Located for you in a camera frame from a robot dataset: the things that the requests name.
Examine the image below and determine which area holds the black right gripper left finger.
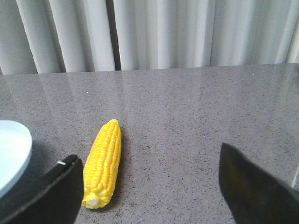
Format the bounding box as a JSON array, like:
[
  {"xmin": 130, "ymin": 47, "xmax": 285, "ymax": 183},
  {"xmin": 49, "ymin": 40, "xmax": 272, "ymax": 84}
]
[{"xmin": 0, "ymin": 154, "xmax": 84, "ymax": 224}]

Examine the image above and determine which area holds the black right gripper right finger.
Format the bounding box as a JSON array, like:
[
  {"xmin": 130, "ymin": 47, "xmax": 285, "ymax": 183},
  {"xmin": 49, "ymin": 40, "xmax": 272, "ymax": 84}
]
[{"xmin": 219, "ymin": 143, "xmax": 299, "ymax": 224}]

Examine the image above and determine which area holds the yellow corn cob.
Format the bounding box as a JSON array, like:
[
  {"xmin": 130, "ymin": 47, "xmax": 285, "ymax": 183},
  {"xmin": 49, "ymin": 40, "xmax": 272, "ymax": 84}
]
[{"xmin": 82, "ymin": 119, "xmax": 122, "ymax": 209}]

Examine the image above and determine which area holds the light blue plate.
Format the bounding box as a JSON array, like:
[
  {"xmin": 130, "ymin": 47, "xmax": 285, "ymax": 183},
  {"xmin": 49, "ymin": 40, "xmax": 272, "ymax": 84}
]
[{"xmin": 0, "ymin": 120, "xmax": 32, "ymax": 197}]

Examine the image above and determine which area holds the white pleated curtain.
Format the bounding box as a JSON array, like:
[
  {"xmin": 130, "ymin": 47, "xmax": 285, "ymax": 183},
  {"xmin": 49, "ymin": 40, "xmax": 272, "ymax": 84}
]
[{"xmin": 0, "ymin": 0, "xmax": 299, "ymax": 75}]

